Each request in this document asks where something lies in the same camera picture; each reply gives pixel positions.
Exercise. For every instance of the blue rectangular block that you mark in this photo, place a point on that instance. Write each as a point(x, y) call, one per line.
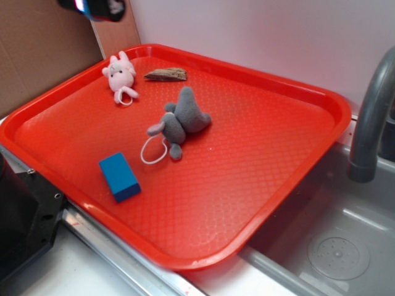
point(119, 177)

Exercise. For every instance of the red plastic tray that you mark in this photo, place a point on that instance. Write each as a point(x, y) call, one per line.
point(267, 133)

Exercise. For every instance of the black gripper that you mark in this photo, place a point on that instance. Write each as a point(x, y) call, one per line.
point(101, 10)

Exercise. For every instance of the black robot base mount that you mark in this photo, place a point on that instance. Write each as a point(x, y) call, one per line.
point(31, 208)

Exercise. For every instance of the blue crocheted ball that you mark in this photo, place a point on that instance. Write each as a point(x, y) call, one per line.
point(83, 7)

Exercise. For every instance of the brown wood piece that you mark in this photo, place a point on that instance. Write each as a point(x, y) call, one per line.
point(167, 75)

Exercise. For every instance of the grey plush elephant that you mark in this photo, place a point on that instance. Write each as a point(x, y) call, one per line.
point(180, 119)

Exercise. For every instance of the pink plush toy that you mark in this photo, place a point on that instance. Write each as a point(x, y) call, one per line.
point(121, 73)

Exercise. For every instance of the grey plastic sink basin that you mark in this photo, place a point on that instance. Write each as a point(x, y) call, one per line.
point(331, 236)

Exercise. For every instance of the brown cardboard panel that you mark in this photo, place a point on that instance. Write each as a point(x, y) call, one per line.
point(42, 45)

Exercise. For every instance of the grey sink faucet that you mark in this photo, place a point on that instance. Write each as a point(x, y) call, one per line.
point(374, 130)

